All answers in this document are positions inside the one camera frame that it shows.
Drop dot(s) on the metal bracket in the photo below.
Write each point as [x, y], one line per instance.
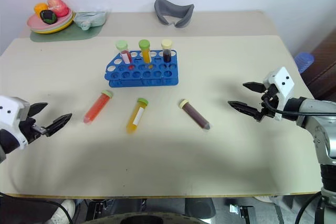
[240, 212]

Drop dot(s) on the orange tube, green cap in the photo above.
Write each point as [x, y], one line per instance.
[145, 52]

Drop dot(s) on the black and green toy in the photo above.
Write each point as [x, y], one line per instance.
[48, 16]

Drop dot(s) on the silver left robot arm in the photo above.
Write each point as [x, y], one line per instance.
[6, 140]

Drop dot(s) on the orange toy fruit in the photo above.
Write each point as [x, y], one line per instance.
[40, 7]

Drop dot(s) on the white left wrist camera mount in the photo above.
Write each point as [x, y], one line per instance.
[10, 111]

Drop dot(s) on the blue stacked cups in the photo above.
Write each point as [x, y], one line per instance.
[304, 62]

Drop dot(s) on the orange tube, white label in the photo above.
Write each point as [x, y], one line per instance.
[135, 119]

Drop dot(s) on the dark rounded shape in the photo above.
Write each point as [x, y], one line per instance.
[199, 208]

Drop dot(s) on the dark tube, yellow cap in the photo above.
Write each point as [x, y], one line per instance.
[167, 52]

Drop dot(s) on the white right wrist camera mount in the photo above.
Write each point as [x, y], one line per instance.
[282, 81]

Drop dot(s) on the red tube, pale green cap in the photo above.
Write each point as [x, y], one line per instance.
[125, 53]

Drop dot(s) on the white shoe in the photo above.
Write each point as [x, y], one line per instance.
[63, 212]

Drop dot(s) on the grey fabric eye mask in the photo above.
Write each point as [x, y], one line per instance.
[164, 11]

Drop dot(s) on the pink red toy fruit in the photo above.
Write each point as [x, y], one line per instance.
[59, 6]

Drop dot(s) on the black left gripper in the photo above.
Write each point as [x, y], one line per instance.
[29, 128]

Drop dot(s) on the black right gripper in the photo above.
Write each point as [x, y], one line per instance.
[267, 108]

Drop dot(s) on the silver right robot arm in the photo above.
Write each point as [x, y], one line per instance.
[319, 127]

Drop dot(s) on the brown wooden cabinet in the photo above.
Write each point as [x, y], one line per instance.
[324, 61]

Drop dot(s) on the blue plastic test tube rack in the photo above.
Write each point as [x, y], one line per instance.
[147, 77]

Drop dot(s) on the pink plate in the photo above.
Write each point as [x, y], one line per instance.
[35, 23]

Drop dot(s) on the green placemat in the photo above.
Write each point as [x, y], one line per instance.
[78, 33]

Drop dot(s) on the yellow plate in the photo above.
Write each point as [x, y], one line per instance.
[59, 29]

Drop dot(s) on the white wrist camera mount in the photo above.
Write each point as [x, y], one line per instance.
[10, 111]
[282, 81]

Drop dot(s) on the brown tube, yellow cap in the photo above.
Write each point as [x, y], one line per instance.
[195, 115]

